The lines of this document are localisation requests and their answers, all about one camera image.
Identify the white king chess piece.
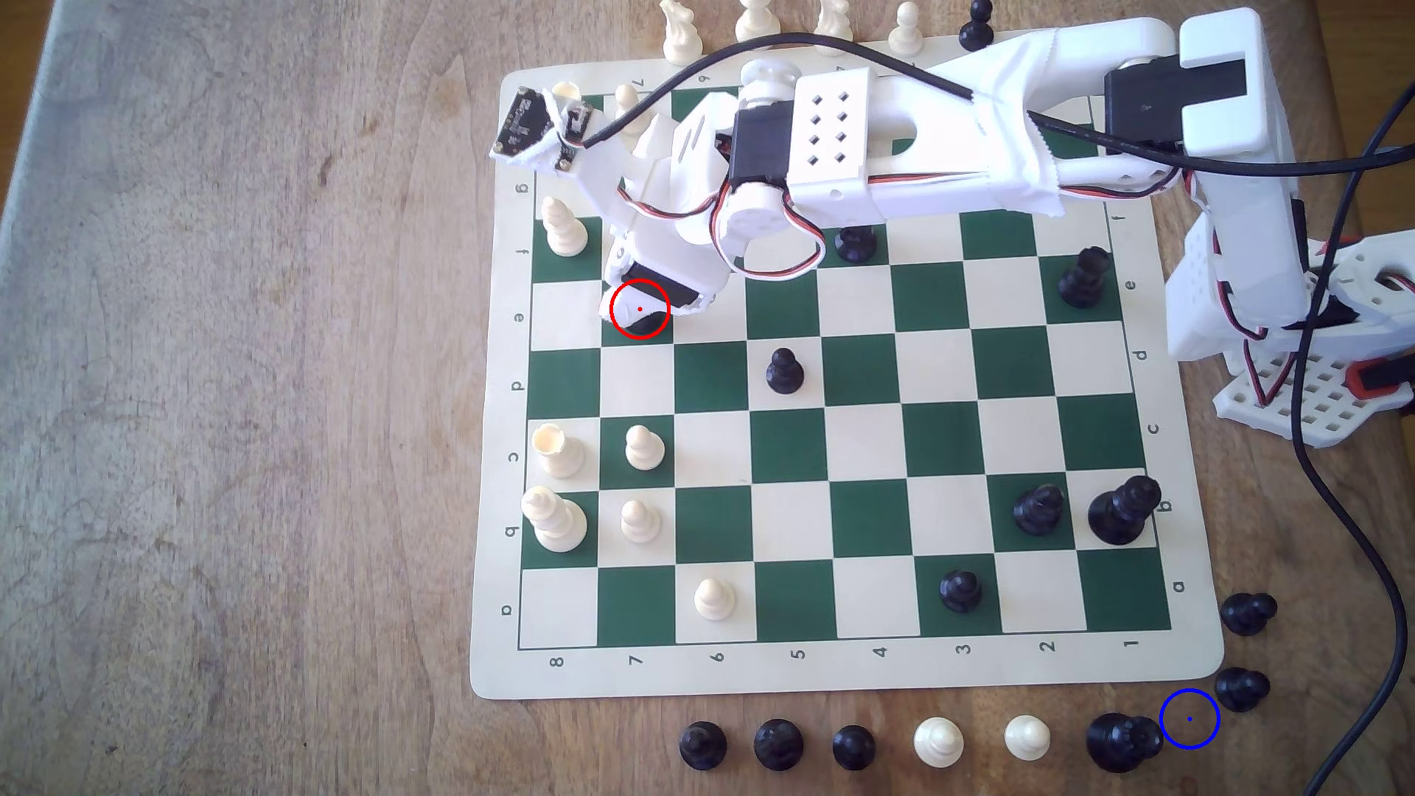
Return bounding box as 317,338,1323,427
520,485,590,554

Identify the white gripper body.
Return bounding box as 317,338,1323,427
553,94,736,303

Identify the black rook chess piece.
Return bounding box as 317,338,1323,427
1057,245,1114,310

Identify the white bishop chess piece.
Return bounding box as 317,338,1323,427
539,195,590,259
913,716,965,769

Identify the camera circuit board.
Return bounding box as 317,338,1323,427
491,88,556,167

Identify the black king chess piece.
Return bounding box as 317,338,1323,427
1088,475,1163,548

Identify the red white black servo wire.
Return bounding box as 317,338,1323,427
710,177,829,284

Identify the thick black cable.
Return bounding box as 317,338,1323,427
577,31,1415,796

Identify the black bishop chess piece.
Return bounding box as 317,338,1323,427
1013,484,1067,539
679,721,730,772

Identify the green white chess board mat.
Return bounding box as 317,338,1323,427
469,27,1226,701

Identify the black queen chess piece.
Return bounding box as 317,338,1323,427
1086,712,1165,774

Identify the red black table clamp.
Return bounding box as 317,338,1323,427
1345,356,1415,402

